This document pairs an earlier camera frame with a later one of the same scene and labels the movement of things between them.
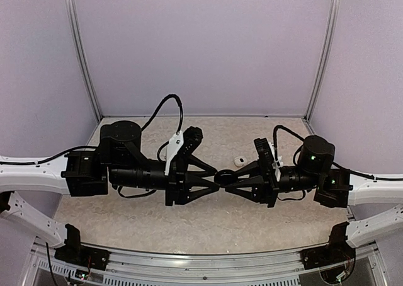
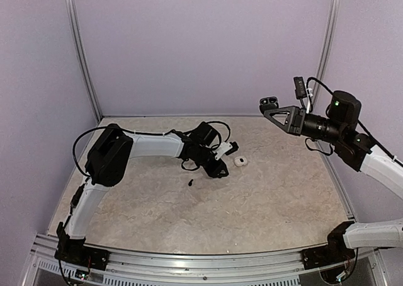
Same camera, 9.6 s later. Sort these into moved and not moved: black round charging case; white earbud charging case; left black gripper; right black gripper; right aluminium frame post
Moved: left black gripper; black round charging case; right black gripper
Not moved: right aluminium frame post; white earbud charging case
